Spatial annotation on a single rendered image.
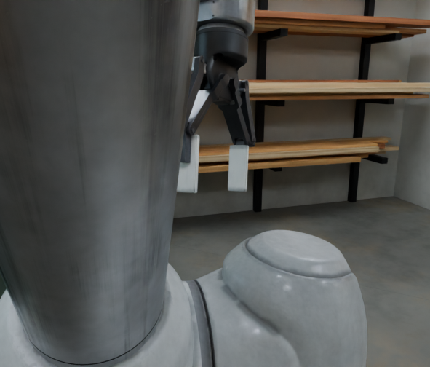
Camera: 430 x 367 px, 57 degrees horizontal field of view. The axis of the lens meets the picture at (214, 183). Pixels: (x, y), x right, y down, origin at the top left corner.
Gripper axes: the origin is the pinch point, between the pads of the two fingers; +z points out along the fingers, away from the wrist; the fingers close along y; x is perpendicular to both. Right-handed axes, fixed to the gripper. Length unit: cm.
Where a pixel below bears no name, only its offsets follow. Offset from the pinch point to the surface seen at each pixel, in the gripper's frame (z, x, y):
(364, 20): -120, -30, -254
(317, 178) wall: -4, -78, -320
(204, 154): -16, -125, -193
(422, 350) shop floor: 71, 21, -147
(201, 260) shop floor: 54, -109, -170
